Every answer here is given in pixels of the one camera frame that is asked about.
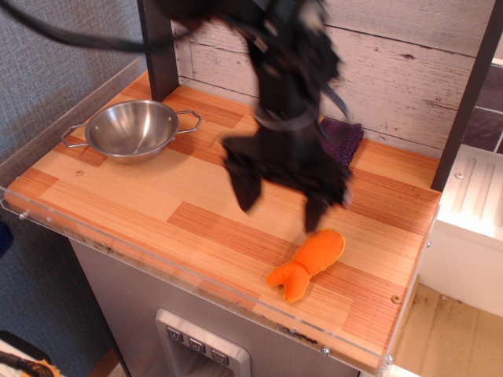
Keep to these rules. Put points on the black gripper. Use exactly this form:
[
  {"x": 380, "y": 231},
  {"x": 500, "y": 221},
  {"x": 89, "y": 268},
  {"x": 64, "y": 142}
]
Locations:
[{"x": 288, "y": 152}]

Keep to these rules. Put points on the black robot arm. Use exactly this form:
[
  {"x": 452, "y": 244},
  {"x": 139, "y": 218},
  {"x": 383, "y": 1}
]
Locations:
[{"x": 294, "y": 63}]

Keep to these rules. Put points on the purple folded cloth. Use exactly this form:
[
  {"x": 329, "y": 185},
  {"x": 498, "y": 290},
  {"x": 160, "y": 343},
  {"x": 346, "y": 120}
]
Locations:
[{"x": 341, "y": 140}]

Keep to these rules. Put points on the grey toy fridge cabinet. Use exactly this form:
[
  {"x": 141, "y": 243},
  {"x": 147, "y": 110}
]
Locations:
[{"x": 165, "y": 330}]

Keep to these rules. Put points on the white toy sink unit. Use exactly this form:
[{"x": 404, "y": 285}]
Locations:
[{"x": 463, "y": 255}]

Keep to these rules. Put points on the clear acrylic edge guard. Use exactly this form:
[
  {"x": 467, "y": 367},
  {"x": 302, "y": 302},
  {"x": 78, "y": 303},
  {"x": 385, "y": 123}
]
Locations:
[{"x": 351, "y": 311}]

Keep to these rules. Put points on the orange object bottom left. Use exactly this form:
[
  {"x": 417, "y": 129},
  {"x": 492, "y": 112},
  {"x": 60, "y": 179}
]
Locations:
[{"x": 38, "y": 369}]

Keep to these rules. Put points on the steel bowl with handles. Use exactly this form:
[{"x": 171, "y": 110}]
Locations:
[{"x": 132, "y": 132}]

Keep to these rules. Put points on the dark right post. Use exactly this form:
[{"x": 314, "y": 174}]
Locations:
[{"x": 481, "y": 66}]

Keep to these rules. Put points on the dark post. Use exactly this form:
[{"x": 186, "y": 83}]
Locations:
[
  {"x": 162, "y": 66},
  {"x": 481, "y": 66}
]

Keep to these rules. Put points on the dark left post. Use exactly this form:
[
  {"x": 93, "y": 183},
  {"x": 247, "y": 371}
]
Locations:
[{"x": 162, "y": 66}]

